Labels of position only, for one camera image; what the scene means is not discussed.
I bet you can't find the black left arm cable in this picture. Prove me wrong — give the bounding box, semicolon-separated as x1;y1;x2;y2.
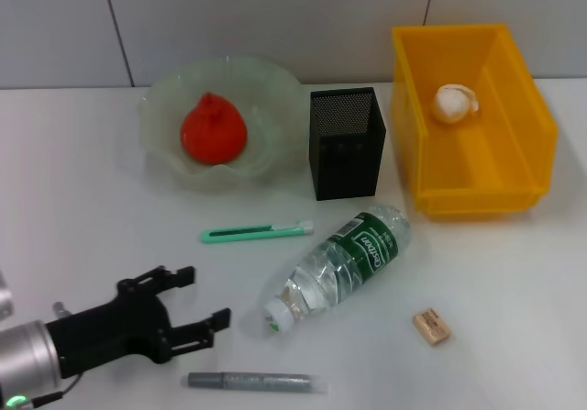
27;372;83;404

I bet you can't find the silver marker pen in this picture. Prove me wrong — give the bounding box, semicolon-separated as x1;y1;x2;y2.
186;371;329;395

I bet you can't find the green utility knife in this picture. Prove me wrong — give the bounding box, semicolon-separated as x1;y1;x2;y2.
200;219;316;245

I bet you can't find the clear green-label water bottle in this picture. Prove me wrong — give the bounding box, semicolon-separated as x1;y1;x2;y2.
261;202;413;337

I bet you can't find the yellow plastic bin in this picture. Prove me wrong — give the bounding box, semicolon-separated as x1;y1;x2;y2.
391;23;559;221

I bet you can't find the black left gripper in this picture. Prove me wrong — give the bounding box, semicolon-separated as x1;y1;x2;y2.
45;265;232;379

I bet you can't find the green glass fruit plate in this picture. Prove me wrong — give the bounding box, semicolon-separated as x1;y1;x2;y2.
138;54;306;194

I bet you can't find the white paper ball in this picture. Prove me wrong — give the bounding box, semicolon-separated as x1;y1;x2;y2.
431;83;482;125

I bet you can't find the black mesh pen holder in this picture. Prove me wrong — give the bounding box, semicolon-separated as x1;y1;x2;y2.
308;86;388;202

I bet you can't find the orange fruit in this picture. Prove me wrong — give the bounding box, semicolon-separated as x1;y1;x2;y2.
179;92;249;167

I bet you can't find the beige eraser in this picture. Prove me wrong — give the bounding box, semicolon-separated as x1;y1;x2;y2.
412;306;453;348

